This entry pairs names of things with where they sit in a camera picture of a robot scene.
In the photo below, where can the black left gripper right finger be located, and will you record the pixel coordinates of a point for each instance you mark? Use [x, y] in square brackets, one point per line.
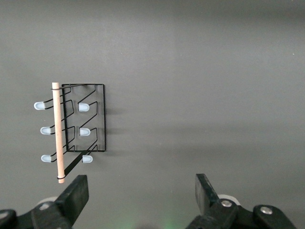
[207, 202]

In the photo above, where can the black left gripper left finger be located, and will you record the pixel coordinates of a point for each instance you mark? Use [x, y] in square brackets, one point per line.
[71, 198]

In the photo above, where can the dark grey table cloth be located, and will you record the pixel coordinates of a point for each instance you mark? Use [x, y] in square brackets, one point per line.
[190, 83]

